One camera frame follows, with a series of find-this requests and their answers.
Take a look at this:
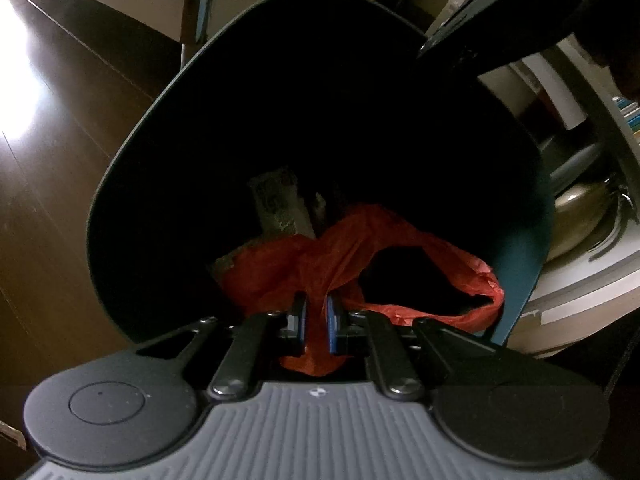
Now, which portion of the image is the dark bed leg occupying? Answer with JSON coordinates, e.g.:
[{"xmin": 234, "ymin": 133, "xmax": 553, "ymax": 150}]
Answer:
[{"xmin": 179, "ymin": 0, "xmax": 209, "ymax": 70}]

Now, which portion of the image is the black trash bin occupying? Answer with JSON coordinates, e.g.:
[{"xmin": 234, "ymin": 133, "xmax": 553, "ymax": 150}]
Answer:
[{"xmin": 86, "ymin": 0, "xmax": 557, "ymax": 357}]

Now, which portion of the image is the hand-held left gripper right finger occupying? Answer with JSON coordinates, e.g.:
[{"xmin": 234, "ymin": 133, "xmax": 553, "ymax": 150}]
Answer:
[{"xmin": 324, "ymin": 292, "xmax": 506, "ymax": 402}]

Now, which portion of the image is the white shelf unit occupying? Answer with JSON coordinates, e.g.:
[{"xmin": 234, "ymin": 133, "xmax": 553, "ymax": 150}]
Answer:
[{"xmin": 425, "ymin": 0, "xmax": 640, "ymax": 361}]

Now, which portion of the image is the metal pan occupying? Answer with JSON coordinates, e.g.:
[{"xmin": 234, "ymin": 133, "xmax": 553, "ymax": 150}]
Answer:
[{"xmin": 546, "ymin": 176, "xmax": 632, "ymax": 263}]

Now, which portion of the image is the orange plastic bag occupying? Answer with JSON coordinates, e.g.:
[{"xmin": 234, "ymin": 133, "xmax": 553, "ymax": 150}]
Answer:
[{"xmin": 220, "ymin": 202, "xmax": 507, "ymax": 377}]

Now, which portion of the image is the grey printed carton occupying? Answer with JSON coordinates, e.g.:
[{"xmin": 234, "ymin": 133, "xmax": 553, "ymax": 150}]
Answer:
[{"xmin": 248, "ymin": 170, "xmax": 317, "ymax": 240}]

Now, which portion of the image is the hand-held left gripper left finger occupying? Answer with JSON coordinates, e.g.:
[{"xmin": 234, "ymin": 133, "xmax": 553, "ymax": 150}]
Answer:
[{"xmin": 134, "ymin": 291, "xmax": 310, "ymax": 402}]

